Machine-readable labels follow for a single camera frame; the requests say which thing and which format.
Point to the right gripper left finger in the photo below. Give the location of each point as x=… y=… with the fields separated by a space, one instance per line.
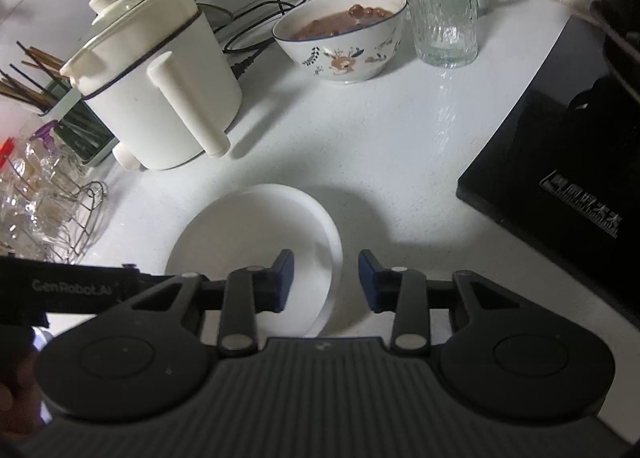
x=249 y=291

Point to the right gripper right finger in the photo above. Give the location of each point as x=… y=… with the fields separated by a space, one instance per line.
x=400 y=291

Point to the small white ceramic bowl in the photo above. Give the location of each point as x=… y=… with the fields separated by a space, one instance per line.
x=251 y=227

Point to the person's left hand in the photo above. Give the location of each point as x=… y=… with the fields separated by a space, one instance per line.
x=20 y=394

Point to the red lid glass jar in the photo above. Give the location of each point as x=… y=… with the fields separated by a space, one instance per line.
x=18 y=121

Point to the black induction cooktop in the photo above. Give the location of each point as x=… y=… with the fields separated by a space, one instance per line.
x=562 y=171

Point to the green chopstick holder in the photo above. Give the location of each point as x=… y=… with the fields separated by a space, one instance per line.
x=58 y=104

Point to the white electric cooking pot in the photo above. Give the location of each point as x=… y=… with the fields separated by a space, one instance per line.
x=154 y=73

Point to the floral bowl with beans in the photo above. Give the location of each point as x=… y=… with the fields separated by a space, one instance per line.
x=342 y=41

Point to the wire glass rack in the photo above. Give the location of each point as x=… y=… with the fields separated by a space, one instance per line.
x=49 y=207

